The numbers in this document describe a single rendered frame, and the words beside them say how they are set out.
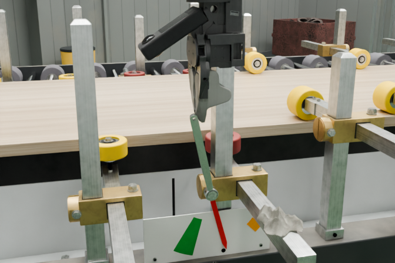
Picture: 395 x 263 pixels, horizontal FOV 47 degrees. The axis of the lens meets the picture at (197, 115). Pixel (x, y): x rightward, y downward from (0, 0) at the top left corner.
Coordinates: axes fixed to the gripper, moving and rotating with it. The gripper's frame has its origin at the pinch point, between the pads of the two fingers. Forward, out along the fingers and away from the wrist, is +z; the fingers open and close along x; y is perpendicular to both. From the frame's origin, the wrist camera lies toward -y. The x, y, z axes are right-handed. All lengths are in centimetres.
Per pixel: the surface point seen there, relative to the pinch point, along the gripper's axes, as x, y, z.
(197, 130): -0.1, -0.1, 2.7
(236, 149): 16.6, 12.4, 13.4
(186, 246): 5.3, -1.4, 28.4
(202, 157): 1.4, 1.1, 8.4
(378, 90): 32, 57, 6
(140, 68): 115, 3, 12
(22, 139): 29.4, -32.9, 11.0
